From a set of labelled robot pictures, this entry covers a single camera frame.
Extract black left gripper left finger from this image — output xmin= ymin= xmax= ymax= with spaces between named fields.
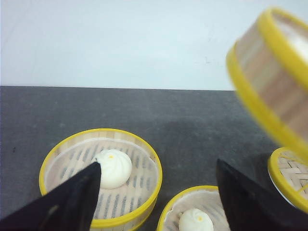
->
xmin=0 ymin=162 xmax=101 ymax=231

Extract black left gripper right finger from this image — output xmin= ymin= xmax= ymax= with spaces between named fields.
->
xmin=216 ymin=159 xmax=308 ymax=231

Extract bamboo steamer basket bun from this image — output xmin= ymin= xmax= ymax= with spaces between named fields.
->
xmin=38 ymin=128 xmax=163 ymax=231
xmin=156 ymin=185 xmax=230 ymax=231

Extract woven bamboo steamer lid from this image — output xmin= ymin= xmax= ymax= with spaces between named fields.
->
xmin=268 ymin=147 xmax=308 ymax=212

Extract bamboo steamer basket three buns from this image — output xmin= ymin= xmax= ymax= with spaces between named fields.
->
xmin=226 ymin=8 xmax=308 ymax=158

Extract bamboo steamer basket near bun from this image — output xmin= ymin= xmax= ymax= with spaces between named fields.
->
xmin=156 ymin=185 xmax=230 ymax=231

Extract white plate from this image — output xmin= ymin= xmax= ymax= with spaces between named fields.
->
xmin=268 ymin=172 xmax=295 ymax=207

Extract white steamed bun near basket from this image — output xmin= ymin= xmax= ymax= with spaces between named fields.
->
xmin=179 ymin=208 xmax=214 ymax=231

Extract white steamed bun basket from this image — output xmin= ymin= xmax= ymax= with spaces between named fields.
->
xmin=91 ymin=149 xmax=132 ymax=190
xmin=179 ymin=208 xmax=214 ymax=231

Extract white steamed bun far basket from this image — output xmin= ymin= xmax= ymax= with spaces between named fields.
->
xmin=91 ymin=149 xmax=132 ymax=190

